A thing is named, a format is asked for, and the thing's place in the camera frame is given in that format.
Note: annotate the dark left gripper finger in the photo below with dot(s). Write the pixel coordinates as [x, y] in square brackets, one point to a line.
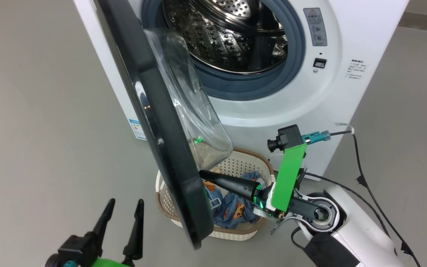
[138, 230]
[106, 218]

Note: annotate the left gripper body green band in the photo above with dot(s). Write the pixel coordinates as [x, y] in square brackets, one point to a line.
[111, 263]

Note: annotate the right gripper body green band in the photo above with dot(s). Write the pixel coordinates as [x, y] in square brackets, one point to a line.
[287, 178]

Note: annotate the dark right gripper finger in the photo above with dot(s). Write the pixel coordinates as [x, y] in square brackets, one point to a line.
[232, 184]

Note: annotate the blue cartoon garment cream lining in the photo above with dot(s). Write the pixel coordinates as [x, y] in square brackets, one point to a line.
[232, 213]

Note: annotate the black glass washing machine door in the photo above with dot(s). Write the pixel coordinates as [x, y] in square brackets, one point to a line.
[154, 111]

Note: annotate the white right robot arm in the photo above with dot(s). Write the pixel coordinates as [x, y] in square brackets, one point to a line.
[358, 237]

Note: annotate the cream perforated laundry basket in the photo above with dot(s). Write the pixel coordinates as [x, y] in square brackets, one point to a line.
[235, 163]

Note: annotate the white front-load washing machine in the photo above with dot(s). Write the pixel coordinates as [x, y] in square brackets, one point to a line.
[272, 107]

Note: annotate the grey rubber door gasket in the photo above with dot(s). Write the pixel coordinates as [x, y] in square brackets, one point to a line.
[258, 83]

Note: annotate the black door latch socket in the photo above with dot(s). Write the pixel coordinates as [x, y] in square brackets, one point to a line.
[320, 63]

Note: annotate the blue white energy label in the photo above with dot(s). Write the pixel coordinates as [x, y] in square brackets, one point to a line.
[137, 129]

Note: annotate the grey warning sticker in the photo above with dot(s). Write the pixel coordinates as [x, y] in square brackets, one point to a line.
[315, 26]

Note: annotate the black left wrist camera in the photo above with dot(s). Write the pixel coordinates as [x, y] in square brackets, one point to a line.
[76, 248]

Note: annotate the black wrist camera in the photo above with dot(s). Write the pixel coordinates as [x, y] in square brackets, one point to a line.
[76, 248]
[287, 138]

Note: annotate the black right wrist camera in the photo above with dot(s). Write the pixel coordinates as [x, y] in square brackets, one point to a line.
[287, 138]

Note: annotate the teal left camera connector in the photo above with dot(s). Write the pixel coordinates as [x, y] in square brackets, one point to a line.
[69, 264]

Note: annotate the teal camera connector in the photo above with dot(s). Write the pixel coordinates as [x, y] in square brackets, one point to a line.
[315, 137]
[69, 264]

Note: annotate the teal right camera connector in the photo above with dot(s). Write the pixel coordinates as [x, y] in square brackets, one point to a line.
[315, 137]

